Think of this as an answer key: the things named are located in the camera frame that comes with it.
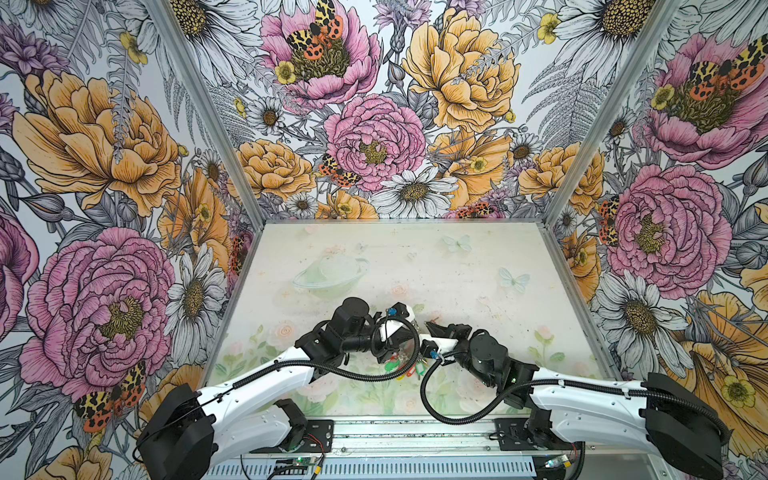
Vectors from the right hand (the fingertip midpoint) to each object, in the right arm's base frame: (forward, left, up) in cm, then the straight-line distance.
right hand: (433, 327), depth 79 cm
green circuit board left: (-26, +33, -13) cm, 44 cm away
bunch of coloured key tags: (-17, +8, +21) cm, 28 cm away
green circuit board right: (-28, -27, -14) cm, 42 cm away
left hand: (-4, +7, +1) cm, 8 cm away
